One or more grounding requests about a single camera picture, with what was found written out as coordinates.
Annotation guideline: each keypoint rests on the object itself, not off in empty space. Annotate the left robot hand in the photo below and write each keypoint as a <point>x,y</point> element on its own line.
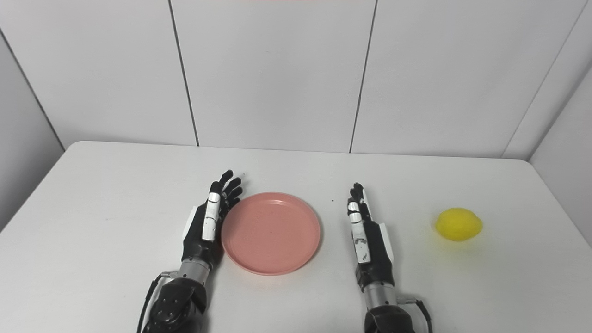
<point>203,231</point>

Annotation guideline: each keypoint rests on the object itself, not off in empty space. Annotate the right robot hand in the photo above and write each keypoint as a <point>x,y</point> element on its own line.
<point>370,249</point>

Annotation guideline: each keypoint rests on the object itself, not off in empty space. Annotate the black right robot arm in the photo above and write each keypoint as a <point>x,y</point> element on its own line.
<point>386,310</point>

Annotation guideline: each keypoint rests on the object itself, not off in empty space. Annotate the yellow lemon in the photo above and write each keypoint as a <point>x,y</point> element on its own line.
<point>459,224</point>

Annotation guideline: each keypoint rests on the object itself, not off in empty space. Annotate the pink plate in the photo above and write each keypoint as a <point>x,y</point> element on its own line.
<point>270,233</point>

